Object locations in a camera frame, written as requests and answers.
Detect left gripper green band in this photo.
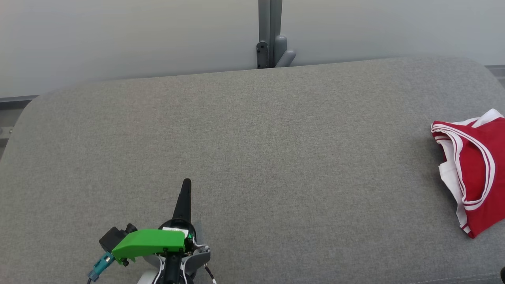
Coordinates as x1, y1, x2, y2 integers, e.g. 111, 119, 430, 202
112, 178, 197, 264

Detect red t-shirt white sleeves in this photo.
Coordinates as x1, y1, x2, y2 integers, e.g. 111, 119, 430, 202
430, 108, 505, 239

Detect grey fabric sofa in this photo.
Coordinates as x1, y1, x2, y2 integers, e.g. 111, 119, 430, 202
0, 56, 505, 284

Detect black left cable teal connector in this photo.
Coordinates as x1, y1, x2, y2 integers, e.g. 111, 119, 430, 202
87, 252, 116, 284

